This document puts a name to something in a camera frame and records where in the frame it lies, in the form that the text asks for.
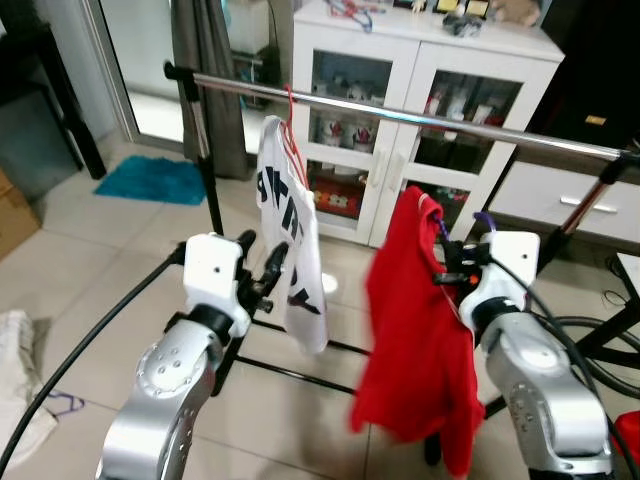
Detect purple wire hanger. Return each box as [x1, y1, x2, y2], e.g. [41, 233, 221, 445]
[430, 206, 499, 253]

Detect red polo shirt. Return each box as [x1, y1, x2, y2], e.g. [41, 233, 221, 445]
[350, 185, 488, 479]

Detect small purple hanger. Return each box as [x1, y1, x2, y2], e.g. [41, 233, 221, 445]
[45, 392, 87, 417]

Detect red blue hanger bundle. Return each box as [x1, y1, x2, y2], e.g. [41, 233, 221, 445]
[325, 0, 374, 32]

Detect white t-shirt black letters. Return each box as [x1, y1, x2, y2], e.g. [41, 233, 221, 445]
[255, 115, 330, 357]

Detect white drawer unit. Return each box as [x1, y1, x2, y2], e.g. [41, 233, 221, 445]
[490, 160, 640, 247]

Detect blue floor mat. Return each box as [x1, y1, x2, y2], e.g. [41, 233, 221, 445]
[93, 155, 210, 208]

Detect black chrome clothes rack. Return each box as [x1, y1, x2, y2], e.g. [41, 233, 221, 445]
[163, 62, 640, 469]

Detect grey curtain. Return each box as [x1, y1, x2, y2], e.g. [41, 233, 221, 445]
[170, 0, 253, 159]

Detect white glass-door cabinet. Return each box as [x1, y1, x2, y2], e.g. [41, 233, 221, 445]
[290, 0, 567, 249]

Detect red cloth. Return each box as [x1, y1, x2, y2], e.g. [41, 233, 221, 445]
[610, 410, 640, 467]

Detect printed brown cardboard box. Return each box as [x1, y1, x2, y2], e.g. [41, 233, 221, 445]
[0, 168, 42, 261]

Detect tall black cabinet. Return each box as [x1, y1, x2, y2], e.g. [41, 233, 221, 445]
[525, 0, 640, 153]

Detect small black gadget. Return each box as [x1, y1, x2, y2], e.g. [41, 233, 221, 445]
[443, 15, 487, 39]

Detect beige cloth bag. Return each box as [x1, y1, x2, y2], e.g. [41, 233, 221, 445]
[0, 310, 59, 467]

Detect beige plush toy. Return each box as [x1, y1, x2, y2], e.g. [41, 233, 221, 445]
[490, 0, 542, 27]

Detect black desk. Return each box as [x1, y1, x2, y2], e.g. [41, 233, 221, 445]
[0, 20, 109, 181]

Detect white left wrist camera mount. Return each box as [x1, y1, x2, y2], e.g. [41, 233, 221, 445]
[183, 233, 252, 337]

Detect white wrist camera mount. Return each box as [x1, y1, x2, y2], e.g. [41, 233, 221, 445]
[183, 233, 252, 337]
[468, 230, 542, 327]

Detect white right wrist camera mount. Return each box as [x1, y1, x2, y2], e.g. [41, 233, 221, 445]
[468, 230, 542, 327]

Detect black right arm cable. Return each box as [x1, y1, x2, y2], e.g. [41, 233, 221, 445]
[485, 255, 640, 473]

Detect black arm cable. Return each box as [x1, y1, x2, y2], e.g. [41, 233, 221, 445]
[0, 243, 191, 479]
[485, 255, 640, 473]

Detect red wire hanger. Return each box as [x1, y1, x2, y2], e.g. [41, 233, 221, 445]
[280, 84, 312, 193]

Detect dark vacuum hose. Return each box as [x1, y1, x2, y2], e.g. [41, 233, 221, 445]
[545, 315, 640, 401]

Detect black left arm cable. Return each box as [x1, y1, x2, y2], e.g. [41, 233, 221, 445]
[0, 243, 191, 479]

